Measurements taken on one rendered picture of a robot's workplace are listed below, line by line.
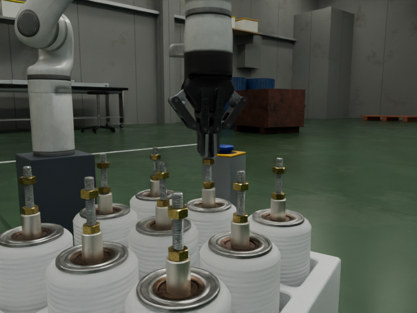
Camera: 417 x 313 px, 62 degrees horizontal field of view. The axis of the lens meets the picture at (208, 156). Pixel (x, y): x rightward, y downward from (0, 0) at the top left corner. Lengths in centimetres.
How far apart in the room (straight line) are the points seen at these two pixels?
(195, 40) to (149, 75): 755
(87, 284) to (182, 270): 10
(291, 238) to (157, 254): 18
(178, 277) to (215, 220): 23
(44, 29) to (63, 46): 7
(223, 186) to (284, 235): 27
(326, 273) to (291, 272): 6
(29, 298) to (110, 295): 13
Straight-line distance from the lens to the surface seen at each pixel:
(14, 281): 48
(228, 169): 71
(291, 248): 50
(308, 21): 1161
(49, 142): 86
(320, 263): 57
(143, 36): 813
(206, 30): 53
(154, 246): 45
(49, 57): 92
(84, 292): 38
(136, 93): 788
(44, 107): 85
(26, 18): 87
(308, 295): 49
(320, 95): 1105
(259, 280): 40
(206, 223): 54
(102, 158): 55
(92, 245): 40
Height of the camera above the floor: 42
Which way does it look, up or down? 8 degrees down
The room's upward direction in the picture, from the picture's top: straight up
